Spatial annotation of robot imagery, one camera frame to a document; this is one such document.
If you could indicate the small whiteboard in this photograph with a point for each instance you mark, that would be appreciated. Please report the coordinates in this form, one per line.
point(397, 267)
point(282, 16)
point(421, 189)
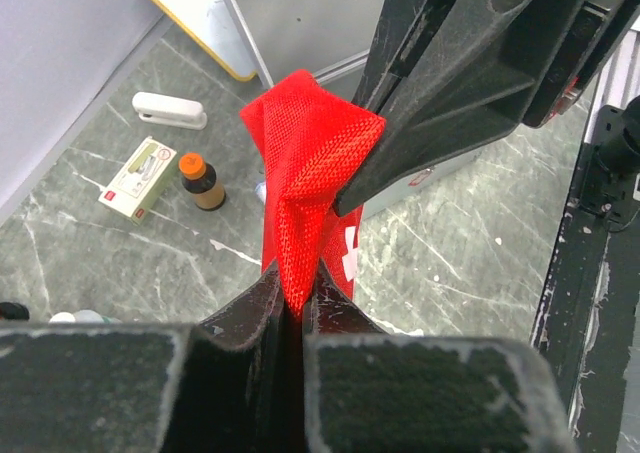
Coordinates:
point(210, 25)

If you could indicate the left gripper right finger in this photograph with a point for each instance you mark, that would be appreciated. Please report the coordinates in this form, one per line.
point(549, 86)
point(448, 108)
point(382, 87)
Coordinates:
point(366, 390)

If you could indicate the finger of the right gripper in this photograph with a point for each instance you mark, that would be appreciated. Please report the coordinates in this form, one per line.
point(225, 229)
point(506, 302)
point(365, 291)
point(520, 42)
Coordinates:
point(395, 20)

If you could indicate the grey metal case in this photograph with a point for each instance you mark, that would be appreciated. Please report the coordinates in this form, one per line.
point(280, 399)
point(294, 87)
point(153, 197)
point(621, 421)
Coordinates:
point(328, 38)

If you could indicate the black bottle red cap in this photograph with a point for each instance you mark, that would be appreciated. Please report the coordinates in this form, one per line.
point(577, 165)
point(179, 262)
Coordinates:
point(11, 311)

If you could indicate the white blue tube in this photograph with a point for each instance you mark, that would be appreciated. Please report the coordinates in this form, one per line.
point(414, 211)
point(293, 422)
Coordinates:
point(261, 191)

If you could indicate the red first aid kit pouch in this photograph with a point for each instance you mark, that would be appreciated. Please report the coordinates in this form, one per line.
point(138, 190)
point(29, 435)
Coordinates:
point(312, 142)

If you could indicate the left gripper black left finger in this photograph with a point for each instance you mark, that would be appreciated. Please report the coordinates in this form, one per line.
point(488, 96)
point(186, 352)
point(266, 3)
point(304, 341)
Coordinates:
point(136, 387)

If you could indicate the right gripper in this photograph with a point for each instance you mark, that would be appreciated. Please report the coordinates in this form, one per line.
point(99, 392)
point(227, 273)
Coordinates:
point(470, 71)

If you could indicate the clear lidded plastic cup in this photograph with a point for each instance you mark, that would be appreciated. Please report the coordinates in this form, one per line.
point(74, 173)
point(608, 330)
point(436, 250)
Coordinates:
point(91, 316)

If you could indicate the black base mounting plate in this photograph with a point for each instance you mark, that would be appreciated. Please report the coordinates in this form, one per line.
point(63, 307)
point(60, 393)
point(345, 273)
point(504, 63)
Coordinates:
point(587, 323)

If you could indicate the brown medicine bottle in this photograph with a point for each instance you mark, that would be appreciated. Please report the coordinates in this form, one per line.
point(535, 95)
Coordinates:
point(200, 179)

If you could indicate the white red medicine box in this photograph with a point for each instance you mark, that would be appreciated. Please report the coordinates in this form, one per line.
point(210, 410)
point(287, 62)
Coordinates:
point(142, 179)

